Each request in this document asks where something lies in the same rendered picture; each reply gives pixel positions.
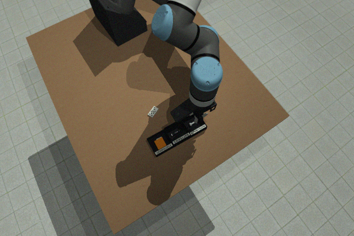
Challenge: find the white domino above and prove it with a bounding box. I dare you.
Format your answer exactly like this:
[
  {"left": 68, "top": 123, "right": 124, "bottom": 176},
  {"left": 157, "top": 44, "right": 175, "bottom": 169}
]
[{"left": 148, "top": 106, "right": 158, "bottom": 118}]

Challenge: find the black rack of labelled bins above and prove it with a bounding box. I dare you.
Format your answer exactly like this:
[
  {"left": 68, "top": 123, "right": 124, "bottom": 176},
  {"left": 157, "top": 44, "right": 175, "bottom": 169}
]
[{"left": 148, "top": 115, "right": 207, "bottom": 157}]

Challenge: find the orange rectangular block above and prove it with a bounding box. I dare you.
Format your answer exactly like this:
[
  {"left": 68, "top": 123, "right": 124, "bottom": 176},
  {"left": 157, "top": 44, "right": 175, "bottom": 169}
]
[{"left": 154, "top": 137, "right": 166, "bottom": 150}]

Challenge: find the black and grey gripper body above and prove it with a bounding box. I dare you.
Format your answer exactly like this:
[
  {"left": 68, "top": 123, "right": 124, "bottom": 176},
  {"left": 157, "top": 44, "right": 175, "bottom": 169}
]
[{"left": 193, "top": 101, "right": 217, "bottom": 118}]

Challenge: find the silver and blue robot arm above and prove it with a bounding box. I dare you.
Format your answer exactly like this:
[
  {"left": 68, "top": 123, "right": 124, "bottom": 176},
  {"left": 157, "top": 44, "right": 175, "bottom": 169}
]
[{"left": 102, "top": 0, "right": 223, "bottom": 122}]

